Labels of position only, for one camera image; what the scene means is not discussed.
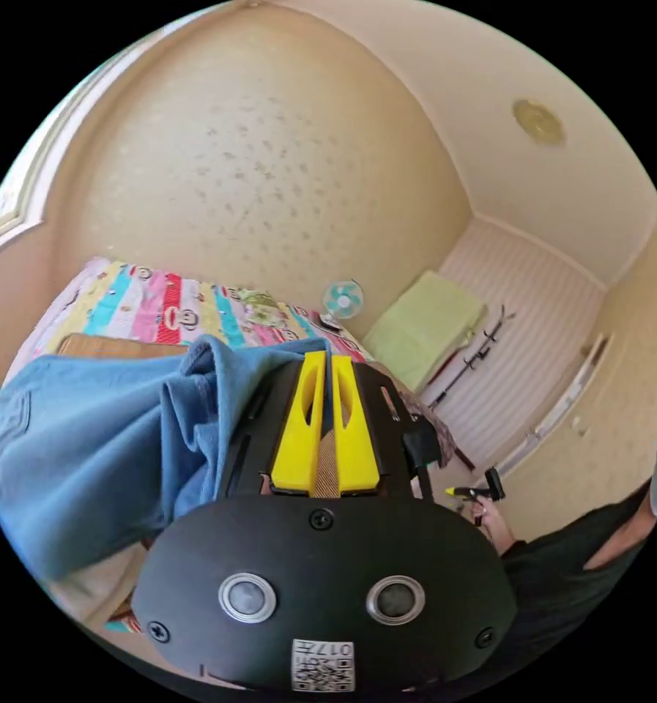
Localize bed with colourful printed sheet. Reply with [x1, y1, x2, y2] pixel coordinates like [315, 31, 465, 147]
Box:
[2, 256, 475, 636]

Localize blue jeans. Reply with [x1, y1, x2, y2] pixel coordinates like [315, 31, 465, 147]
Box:
[0, 334, 333, 584]

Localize person's right hand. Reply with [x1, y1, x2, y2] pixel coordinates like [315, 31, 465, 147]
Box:
[470, 500, 520, 554]

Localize round ceiling lamp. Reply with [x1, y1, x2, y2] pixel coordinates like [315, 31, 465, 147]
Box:
[512, 97, 565, 146]

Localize black coat stand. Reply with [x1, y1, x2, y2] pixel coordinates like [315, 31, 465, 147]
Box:
[426, 305, 519, 411]

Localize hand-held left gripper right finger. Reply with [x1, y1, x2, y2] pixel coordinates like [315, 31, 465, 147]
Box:
[331, 355, 382, 493]

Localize window with white frame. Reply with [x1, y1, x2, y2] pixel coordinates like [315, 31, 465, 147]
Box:
[0, 38, 153, 264]

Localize small turquoise fan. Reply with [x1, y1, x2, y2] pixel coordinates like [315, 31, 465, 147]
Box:
[318, 278, 366, 332]

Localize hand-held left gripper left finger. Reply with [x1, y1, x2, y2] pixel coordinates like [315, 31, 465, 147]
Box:
[270, 351, 327, 493]

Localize light green cloth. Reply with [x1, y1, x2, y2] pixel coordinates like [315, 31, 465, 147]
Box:
[363, 269, 487, 394]

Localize person's body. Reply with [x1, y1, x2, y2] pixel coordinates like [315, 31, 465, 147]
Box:
[459, 379, 657, 699]

